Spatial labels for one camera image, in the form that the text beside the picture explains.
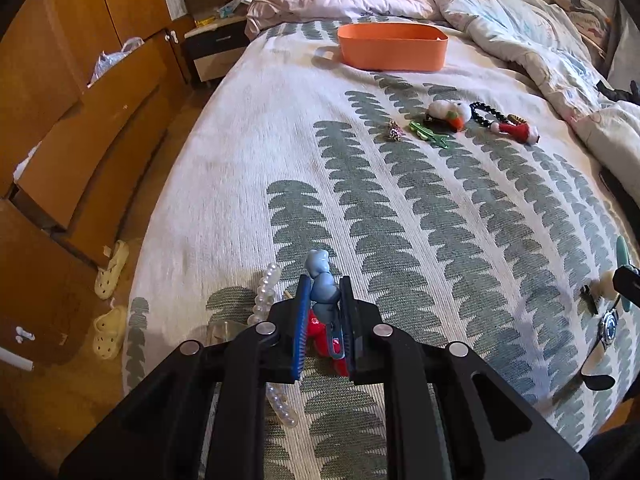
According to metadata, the dark nightstand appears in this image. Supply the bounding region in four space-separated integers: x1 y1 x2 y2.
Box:
184 14 251 86

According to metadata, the white paper sheet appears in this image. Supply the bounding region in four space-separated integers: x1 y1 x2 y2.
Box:
14 142 42 183

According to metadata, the green cactus hair clip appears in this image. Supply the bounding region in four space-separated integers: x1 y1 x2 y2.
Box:
409 120 451 150

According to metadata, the red santa hair clip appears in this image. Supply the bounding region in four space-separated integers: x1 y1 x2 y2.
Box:
490 121 541 145

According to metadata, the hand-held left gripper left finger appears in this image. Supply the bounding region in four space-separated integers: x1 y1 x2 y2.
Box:
57 275 313 480

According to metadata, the red ball hair clip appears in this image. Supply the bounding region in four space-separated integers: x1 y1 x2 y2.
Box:
305 249 351 378

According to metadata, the pastel printed quilt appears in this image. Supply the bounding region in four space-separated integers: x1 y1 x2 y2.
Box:
415 0 640 183

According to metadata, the dark clothing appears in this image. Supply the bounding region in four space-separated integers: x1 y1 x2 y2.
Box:
597 80 640 106

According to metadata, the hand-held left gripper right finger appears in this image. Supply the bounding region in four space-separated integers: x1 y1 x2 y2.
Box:
339 276 591 480

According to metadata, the black strap wristwatch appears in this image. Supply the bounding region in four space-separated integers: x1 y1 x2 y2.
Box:
577 284 621 392

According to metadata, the wooden wardrobe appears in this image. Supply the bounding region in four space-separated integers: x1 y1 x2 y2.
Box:
0 0 198 366

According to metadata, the printed pillow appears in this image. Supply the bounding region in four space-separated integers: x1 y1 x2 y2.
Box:
550 0 611 53

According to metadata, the pearl hair clip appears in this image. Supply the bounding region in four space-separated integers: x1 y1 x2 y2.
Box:
207 261 301 431

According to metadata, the orange plastic basket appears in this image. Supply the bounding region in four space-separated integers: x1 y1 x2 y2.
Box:
336 22 449 72

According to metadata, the white tube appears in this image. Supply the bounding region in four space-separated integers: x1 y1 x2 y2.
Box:
0 347 35 372

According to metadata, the cream slipper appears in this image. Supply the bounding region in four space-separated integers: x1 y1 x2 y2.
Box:
92 305 130 361
94 240 131 301

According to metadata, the white orange pom-pom hair clip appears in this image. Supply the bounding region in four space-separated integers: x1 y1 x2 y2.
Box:
425 99 472 133

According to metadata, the black bead bracelet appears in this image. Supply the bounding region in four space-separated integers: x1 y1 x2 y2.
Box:
470 101 528 128

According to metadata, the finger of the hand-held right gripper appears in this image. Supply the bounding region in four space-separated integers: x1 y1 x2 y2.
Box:
612 266 640 308

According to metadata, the grey curtain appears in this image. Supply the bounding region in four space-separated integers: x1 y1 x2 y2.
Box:
607 0 640 81

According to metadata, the white plastic bag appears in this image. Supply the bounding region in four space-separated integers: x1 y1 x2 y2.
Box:
89 37 145 86

